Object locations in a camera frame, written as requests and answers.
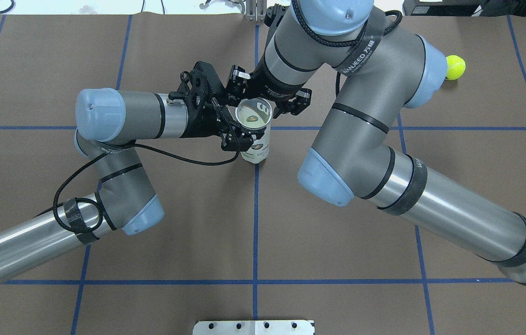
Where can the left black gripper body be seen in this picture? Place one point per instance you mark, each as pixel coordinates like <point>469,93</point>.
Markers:
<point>199,124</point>

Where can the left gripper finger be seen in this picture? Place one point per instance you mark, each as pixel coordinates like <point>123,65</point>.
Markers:
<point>223,100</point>
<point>233,138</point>

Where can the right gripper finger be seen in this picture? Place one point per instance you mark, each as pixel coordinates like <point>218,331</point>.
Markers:
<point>236,85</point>
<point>298,102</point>

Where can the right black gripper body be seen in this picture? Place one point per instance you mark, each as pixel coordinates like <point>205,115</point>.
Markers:
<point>276,90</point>

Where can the clear tennis ball can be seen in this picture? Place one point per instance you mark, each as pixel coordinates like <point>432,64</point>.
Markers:
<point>255,115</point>

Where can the tennis ball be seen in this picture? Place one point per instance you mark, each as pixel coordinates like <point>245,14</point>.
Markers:
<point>456,67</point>

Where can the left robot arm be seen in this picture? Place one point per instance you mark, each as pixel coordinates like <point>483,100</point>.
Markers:
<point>111,191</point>

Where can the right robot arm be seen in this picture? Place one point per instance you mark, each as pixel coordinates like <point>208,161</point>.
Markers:
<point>387,68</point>

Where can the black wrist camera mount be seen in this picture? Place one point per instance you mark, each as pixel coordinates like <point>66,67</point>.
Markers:
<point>196,84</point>

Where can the aluminium frame post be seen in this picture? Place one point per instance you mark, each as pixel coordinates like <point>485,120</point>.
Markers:
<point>254,10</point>

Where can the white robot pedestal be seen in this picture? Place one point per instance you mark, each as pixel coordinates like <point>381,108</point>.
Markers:
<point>255,327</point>

